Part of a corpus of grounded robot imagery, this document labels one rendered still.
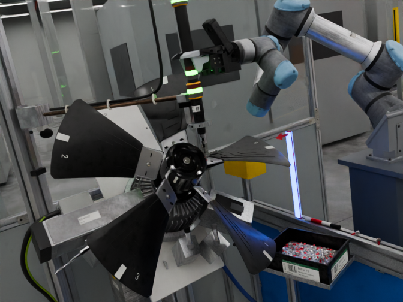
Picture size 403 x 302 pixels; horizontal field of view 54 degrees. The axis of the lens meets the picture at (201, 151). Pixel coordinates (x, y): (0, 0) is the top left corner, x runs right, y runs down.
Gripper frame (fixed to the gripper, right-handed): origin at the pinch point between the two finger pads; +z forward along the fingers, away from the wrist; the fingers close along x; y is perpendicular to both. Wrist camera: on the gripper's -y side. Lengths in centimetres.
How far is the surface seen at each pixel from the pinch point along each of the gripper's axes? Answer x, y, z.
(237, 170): 28, 49, -34
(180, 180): -7.2, 32.4, 10.4
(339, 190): 142, 149, -235
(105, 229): -11, 36, 34
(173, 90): 14.4, 10.5, -3.9
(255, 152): -3.8, 33.1, -19.0
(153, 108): 17.5, 14.8, 2.7
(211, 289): 70, 126, -36
